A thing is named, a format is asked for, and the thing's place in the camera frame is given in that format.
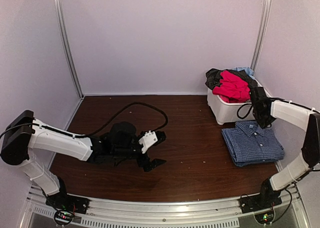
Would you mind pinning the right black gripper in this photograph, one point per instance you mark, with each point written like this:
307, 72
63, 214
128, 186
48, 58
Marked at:
264, 124

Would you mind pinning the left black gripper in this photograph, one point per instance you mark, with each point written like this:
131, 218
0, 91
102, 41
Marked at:
142, 163

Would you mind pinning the blue checkered shirt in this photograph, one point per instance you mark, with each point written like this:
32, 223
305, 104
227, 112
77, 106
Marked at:
248, 142

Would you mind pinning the blue polo shirt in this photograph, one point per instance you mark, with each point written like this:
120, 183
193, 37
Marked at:
242, 164

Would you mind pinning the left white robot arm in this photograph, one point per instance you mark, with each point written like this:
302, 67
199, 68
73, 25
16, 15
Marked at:
121, 143

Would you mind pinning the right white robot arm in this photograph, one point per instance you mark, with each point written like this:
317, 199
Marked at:
295, 125

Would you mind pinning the white plastic laundry bin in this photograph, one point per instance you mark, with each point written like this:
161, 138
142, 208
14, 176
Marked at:
227, 112

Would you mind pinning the red garment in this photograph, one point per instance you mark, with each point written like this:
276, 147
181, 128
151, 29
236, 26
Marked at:
232, 89

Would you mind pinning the black garment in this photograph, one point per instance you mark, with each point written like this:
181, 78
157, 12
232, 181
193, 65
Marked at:
213, 77

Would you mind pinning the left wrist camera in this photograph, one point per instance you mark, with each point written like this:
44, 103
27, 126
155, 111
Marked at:
151, 138

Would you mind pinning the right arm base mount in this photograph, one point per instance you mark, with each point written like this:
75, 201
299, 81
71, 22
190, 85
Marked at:
263, 200

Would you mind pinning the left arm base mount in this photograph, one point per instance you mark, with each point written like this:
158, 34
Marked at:
63, 201

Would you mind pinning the front aluminium rail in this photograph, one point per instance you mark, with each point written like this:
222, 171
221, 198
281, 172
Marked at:
220, 213

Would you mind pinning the right aluminium corner post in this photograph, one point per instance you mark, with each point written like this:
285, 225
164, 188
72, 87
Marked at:
265, 14

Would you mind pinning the aluminium corner post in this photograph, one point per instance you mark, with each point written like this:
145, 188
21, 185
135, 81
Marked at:
67, 48
265, 14

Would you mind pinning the left aluminium corner post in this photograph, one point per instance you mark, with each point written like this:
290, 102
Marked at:
67, 48

